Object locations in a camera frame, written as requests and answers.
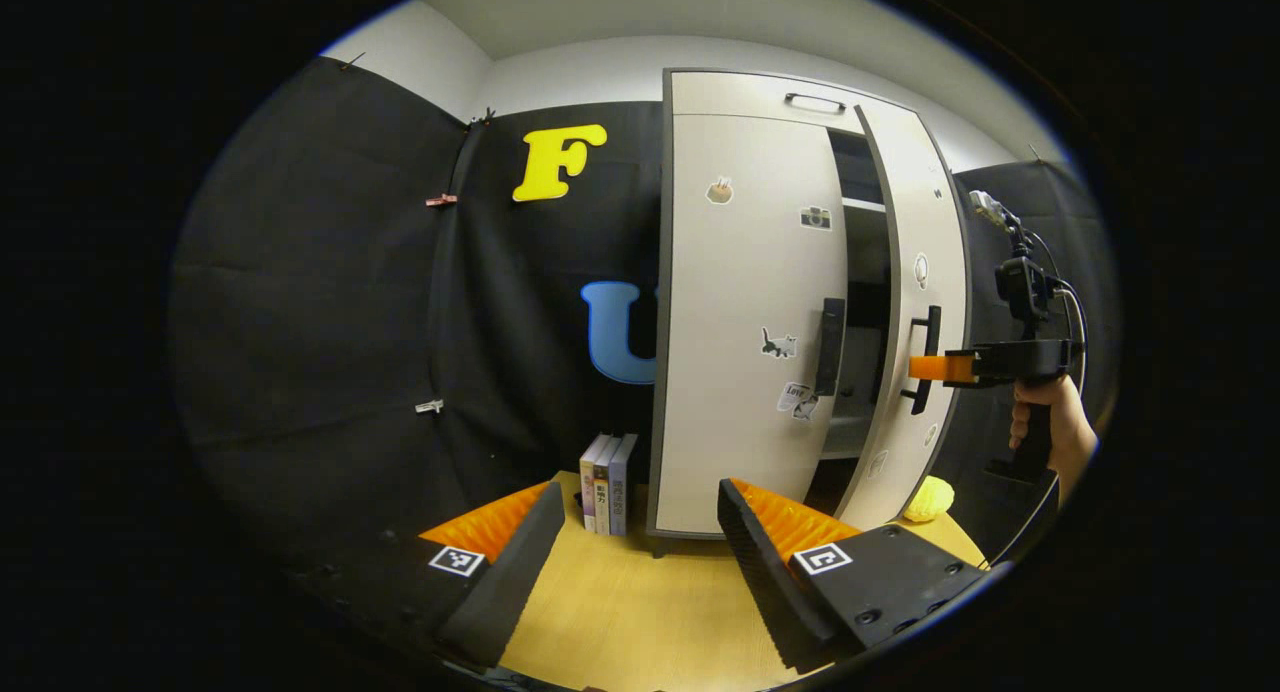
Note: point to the cabinet door with headphone sticker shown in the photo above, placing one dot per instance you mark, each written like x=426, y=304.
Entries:
x=915, y=202

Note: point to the pale pink book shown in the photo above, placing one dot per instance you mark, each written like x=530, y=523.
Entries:
x=590, y=482

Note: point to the yellow knitted ball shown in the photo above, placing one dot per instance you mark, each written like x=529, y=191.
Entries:
x=930, y=500

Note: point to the white cabinet shelf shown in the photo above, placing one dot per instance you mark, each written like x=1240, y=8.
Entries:
x=845, y=437
x=865, y=205

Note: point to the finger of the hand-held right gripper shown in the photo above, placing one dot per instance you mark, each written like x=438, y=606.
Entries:
x=940, y=368

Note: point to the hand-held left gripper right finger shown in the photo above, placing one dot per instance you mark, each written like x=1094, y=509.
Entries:
x=770, y=577

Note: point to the cabinet door with camera sticker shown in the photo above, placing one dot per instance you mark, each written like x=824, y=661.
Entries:
x=740, y=272

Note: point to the red cloth clip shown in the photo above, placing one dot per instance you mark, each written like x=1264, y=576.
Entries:
x=441, y=200

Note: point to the white double-door shoe cabinet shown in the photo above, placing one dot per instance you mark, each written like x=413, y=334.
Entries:
x=730, y=92

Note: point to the white cloth clip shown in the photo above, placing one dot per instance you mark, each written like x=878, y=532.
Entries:
x=430, y=406

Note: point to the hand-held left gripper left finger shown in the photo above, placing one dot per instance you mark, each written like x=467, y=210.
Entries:
x=505, y=587

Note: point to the grey book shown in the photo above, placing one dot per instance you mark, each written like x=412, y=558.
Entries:
x=620, y=487

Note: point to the black backdrop cloth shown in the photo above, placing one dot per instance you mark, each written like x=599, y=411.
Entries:
x=975, y=272
x=320, y=302

